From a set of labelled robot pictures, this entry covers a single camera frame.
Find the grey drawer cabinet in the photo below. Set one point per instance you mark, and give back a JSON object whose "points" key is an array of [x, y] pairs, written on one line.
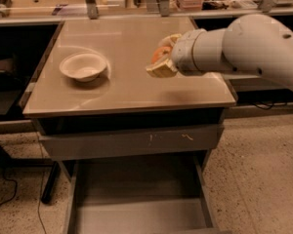
{"points": [[123, 97]]}

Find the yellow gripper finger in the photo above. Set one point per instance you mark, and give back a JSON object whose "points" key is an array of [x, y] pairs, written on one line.
{"points": [[164, 69], [169, 41]]}

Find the black table leg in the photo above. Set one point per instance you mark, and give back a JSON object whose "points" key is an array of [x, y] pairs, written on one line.
{"points": [[51, 181]]}

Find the closed grey top drawer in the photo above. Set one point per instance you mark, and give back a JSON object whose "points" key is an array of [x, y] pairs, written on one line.
{"points": [[132, 142]]}

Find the orange fruit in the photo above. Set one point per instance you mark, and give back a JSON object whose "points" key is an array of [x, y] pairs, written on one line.
{"points": [[161, 54]]}

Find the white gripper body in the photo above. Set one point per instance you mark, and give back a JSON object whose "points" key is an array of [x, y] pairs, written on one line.
{"points": [[183, 52]]}

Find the white paper bowl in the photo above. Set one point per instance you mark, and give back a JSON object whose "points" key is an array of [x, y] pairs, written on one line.
{"points": [[83, 67]]}

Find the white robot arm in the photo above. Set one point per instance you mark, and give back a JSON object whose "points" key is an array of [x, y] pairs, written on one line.
{"points": [[252, 45]]}

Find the open grey middle drawer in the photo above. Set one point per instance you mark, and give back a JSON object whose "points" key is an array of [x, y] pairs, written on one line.
{"points": [[153, 194]]}

